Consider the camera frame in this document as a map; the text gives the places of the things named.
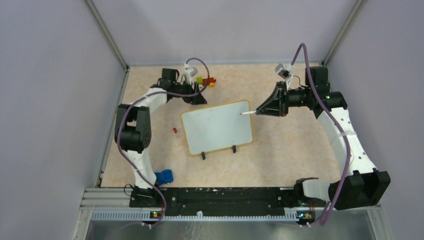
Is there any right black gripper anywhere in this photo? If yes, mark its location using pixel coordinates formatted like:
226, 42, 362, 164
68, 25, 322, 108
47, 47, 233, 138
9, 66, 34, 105
256, 81, 312, 117

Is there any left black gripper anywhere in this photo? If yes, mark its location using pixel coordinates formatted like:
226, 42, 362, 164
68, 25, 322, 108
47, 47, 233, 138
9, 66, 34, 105
172, 79, 208, 106

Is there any red white marker pen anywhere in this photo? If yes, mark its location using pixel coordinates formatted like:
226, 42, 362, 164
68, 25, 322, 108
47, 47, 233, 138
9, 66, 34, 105
240, 111, 256, 115

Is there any white whiteboard yellow edge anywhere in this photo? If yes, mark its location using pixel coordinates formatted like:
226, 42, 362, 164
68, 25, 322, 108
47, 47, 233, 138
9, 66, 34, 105
181, 99, 254, 156

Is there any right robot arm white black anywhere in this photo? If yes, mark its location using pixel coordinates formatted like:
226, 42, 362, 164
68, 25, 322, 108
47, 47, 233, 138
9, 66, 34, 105
254, 64, 391, 211

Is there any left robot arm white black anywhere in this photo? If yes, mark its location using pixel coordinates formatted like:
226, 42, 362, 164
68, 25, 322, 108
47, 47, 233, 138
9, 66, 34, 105
114, 64, 208, 207

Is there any red green brick toy car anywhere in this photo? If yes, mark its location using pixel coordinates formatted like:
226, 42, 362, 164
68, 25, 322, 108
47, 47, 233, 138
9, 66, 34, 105
196, 76, 217, 88

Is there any blue toy car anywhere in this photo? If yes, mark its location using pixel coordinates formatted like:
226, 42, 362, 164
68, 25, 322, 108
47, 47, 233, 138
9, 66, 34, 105
154, 169, 174, 186

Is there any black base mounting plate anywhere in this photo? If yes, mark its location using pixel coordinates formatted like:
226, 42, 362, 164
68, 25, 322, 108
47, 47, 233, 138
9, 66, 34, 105
129, 187, 326, 218

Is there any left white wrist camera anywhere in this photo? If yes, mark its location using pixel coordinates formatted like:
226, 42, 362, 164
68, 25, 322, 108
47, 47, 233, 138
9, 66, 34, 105
183, 63, 198, 85

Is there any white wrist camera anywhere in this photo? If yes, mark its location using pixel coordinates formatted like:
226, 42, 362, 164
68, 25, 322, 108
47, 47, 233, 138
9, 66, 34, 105
183, 63, 198, 85
275, 63, 295, 89

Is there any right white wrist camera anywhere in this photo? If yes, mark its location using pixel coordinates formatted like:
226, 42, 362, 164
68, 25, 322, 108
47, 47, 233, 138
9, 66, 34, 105
275, 63, 295, 89

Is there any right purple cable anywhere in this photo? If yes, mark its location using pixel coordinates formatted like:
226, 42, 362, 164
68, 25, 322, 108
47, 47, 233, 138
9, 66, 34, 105
290, 43, 352, 228

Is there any aluminium frame rail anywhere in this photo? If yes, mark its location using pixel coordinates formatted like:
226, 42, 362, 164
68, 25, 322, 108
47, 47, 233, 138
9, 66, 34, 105
72, 187, 394, 240

